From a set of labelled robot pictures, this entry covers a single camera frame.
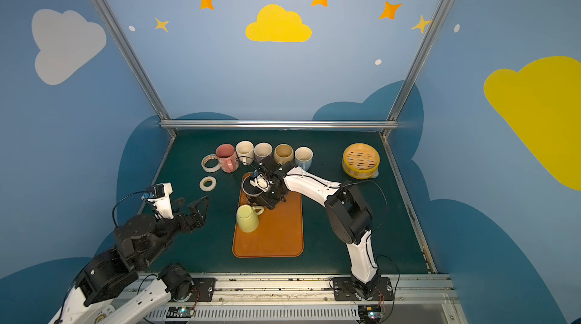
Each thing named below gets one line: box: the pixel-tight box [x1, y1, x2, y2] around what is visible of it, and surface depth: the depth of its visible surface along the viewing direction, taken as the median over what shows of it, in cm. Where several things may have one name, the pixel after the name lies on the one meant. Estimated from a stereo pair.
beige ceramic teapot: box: [273, 143, 295, 166], surface depth 107 cm
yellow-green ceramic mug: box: [236, 204, 265, 234], surface depth 84 cm
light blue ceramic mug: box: [294, 146, 314, 172], surface depth 103 cm
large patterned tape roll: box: [201, 153, 221, 173], surface depth 107 cm
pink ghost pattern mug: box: [215, 143, 240, 174], surface depth 103 cm
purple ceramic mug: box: [253, 142, 274, 162], surface depth 107 cm
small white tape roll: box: [198, 176, 218, 192], surface depth 102 cm
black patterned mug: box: [241, 175, 265, 197], surface depth 88 cm
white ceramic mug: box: [235, 140, 255, 166], surface depth 106 cm
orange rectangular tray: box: [232, 171, 305, 259], surface depth 88 cm
